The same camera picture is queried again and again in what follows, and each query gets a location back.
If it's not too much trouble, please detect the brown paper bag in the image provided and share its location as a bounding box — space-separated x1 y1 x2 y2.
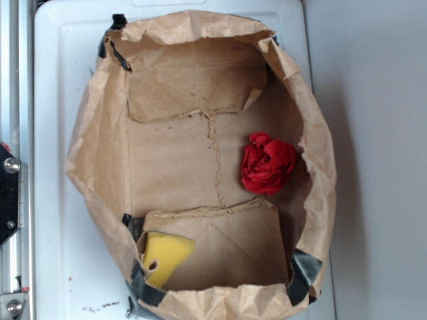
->
65 11 337 319

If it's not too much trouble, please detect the yellow sponge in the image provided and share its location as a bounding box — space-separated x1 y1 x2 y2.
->
143 231 195 289

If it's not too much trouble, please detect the red paper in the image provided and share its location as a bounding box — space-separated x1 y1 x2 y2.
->
240 132 297 196

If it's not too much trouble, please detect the aluminium frame rail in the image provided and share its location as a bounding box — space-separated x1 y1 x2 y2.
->
1 1 37 319

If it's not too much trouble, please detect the black mounting bracket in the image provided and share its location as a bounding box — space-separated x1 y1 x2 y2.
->
0 145 21 246

